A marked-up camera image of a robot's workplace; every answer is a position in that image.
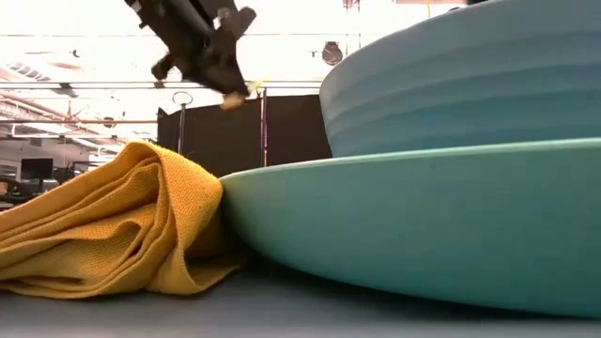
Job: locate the round sign stand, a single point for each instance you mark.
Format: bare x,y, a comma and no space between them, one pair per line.
181,98

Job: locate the black monitor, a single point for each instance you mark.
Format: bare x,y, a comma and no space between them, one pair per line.
36,169

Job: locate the yellow cloth napkin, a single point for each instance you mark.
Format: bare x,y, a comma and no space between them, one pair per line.
117,225

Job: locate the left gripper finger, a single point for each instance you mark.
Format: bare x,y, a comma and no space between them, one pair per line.
230,66
209,70

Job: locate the teal plate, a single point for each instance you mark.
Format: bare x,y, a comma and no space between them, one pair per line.
399,225

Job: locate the black room divider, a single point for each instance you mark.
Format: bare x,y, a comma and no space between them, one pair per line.
296,131

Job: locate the round black ceiling fixture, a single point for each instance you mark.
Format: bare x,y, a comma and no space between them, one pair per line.
332,52

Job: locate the blue bowl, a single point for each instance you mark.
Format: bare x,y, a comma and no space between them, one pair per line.
469,84

